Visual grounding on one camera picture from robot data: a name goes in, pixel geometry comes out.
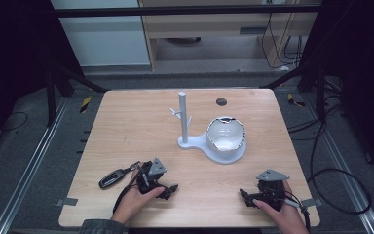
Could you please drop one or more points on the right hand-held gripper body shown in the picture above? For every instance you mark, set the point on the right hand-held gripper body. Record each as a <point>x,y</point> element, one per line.
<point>271,188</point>

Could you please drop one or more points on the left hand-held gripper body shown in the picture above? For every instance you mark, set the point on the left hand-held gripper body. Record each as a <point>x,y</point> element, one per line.
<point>150,177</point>

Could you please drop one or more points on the person's left hand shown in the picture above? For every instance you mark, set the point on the person's left hand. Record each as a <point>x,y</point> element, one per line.
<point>133,201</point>

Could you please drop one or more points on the person's right hand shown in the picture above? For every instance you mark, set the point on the person's right hand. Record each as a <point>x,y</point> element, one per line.
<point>284,216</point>

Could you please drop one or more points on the black car key fob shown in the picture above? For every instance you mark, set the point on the black car key fob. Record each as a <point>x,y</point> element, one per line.
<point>112,178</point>

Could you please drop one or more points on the grey tape strip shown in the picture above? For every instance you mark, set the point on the grey tape strip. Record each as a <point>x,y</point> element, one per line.
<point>313,202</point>
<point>67,202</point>

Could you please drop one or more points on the white bowl with dark rim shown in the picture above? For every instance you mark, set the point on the white bowl with dark rim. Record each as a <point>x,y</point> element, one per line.
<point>225,135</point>

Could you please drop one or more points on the yellow black striped tape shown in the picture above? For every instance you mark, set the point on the yellow black striped tape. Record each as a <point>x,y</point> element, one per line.
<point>294,100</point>
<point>85,104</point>

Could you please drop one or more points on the round grey table grommet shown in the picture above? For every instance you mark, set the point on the round grey table grommet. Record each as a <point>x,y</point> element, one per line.
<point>221,102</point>

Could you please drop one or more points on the white cabinet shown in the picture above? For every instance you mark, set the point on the white cabinet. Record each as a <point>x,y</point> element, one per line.
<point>104,39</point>

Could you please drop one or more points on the black curtain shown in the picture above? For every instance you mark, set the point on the black curtain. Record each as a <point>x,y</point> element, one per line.
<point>13,65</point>
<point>363,65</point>

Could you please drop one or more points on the white key stand with post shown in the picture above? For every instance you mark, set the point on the white key stand with post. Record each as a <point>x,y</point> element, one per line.
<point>188,139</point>

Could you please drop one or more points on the aluminium floor rail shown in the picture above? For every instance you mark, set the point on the aluminium floor rail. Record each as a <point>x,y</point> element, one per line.
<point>347,169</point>
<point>29,169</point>

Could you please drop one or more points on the black metal frame stand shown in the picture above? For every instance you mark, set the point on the black metal frame stand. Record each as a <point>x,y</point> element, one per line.
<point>319,94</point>
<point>51,94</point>

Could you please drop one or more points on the black horizontal frame bar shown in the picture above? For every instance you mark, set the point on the black horizontal frame bar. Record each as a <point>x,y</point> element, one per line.
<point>175,10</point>

